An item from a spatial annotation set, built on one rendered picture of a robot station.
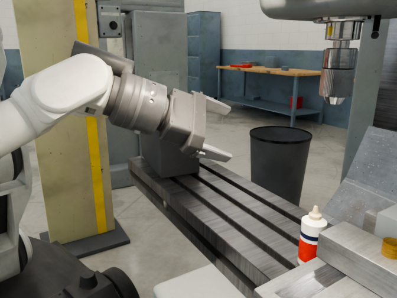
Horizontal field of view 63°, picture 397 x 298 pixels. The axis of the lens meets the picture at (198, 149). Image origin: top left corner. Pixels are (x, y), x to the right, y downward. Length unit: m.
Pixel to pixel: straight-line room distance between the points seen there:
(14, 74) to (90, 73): 8.86
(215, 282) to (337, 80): 0.43
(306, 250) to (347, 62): 0.30
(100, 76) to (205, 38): 7.34
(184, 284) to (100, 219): 1.74
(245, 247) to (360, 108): 0.52
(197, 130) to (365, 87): 0.55
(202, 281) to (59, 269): 0.66
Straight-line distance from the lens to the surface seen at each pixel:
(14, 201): 0.95
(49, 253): 1.33
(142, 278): 2.03
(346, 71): 0.53
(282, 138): 2.84
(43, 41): 2.06
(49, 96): 0.48
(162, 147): 0.90
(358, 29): 0.53
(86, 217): 2.34
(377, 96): 0.94
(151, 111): 0.51
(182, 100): 0.56
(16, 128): 0.50
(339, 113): 5.78
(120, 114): 0.51
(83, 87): 0.48
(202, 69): 7.78
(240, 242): 0.65
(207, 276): 0.70
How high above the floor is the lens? 1.27
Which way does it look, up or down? 18 degrees down
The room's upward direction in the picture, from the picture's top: straight up
